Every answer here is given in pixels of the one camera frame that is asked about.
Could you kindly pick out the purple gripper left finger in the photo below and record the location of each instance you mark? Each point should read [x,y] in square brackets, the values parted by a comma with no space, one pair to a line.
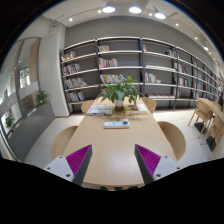
[72,167]

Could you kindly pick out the wooden chair near left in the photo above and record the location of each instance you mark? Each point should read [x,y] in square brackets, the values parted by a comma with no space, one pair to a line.
[61,141]

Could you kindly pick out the open magazine left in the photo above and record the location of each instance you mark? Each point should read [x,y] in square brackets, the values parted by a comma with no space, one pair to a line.
[100,110]

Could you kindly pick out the wooden side table right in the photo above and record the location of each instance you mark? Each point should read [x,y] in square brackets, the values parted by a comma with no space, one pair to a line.
[216,131]

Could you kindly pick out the white power strip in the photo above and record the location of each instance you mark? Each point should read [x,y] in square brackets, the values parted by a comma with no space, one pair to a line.
[117,125]

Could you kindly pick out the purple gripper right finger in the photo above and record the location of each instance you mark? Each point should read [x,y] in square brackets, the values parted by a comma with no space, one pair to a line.
[153,166]

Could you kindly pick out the book right of plant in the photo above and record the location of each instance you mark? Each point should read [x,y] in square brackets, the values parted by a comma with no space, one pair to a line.
[136,109]

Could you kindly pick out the wooden side chair right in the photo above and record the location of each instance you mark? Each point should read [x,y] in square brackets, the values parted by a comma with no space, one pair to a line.
[204,115]

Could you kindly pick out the wooden chair near right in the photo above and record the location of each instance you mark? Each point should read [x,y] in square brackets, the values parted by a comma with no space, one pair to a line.
[175,137]

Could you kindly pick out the long wooden table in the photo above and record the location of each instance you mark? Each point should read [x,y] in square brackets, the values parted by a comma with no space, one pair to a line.
[113,162]

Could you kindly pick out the wooden chair far right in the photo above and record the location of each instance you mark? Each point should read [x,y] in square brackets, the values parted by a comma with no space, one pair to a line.
[150,103]

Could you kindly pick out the green potted plant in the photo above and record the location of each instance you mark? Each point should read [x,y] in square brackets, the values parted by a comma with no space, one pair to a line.
[118,92]

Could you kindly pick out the large grey bookshelf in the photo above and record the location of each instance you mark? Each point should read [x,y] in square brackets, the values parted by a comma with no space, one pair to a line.
[172,76]

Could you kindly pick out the wooden chair far left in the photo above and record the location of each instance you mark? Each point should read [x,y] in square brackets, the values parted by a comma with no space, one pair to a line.
[86,106]

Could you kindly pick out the potted plant by window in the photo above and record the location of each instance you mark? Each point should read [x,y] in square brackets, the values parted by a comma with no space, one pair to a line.
[41,97]

